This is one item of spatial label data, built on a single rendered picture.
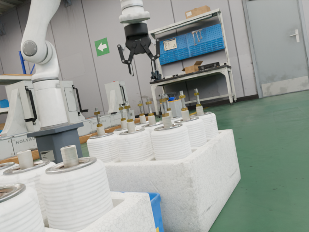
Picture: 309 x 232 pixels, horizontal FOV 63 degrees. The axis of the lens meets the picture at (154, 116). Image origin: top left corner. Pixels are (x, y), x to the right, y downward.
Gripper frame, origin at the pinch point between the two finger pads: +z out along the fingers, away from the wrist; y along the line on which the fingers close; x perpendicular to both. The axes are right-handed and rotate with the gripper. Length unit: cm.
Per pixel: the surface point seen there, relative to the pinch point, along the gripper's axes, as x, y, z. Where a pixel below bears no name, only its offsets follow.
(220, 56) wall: -456, -183, -41
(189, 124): 14.1, -10.1, 17.9
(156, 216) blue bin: 31.5, 3.1, 33.6
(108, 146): 10.2, 13.9, 21.0
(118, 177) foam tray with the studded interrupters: 18.5, 11.5, 27.9
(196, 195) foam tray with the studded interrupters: 29.9, -6.4, 31.5
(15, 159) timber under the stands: -143, 120, 48
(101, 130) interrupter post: 6.7, 15.4, 16.3
